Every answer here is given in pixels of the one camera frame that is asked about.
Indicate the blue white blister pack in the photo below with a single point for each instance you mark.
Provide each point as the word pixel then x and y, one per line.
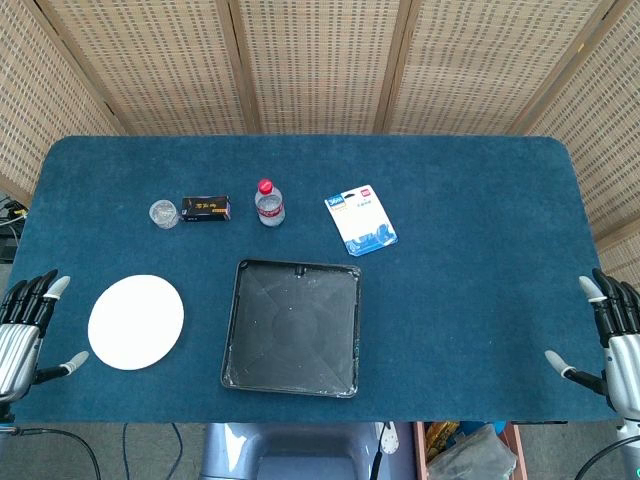
pixel 361 222

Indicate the white round plate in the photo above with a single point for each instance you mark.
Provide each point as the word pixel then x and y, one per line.
pixel 135 322

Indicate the blue carpet table cover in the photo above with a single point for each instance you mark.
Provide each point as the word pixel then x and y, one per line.
pixel 450 310

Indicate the crumpled clear plastic bag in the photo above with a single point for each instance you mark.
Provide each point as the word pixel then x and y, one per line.
pixel 475 455

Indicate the clear cola bottle red cap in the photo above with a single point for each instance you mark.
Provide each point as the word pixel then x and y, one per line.
pixel 270 207

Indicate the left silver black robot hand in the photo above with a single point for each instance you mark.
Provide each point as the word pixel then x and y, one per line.
pixel 17 345

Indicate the wooden crate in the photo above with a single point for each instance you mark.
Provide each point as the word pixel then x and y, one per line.
pixel 419 450

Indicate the black square plastic tray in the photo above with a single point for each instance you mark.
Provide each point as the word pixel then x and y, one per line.
pixel 292 330

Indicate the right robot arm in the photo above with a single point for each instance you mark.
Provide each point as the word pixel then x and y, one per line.
pixel 629 432

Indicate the black rectangular carton box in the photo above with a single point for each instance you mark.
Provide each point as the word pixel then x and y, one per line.
pixel 206 209

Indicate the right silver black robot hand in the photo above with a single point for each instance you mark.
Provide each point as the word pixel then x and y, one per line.
pixel 622 355

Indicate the dark equipment with plugs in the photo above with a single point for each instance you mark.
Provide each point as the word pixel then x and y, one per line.
pixel 7 240

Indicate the woven bamboo screen panel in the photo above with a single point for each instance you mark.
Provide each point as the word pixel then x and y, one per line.
pixel 150 60
pixel 475 60
pixel 320 60
pixel 610 150
pixel 30 110

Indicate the white hanging tag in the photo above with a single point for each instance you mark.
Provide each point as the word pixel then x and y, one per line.
pixel 389 441

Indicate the clear round plastic container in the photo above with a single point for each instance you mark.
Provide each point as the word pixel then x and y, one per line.
pixel 163 214

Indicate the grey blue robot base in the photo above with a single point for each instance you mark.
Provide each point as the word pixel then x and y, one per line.
pixel 300 452

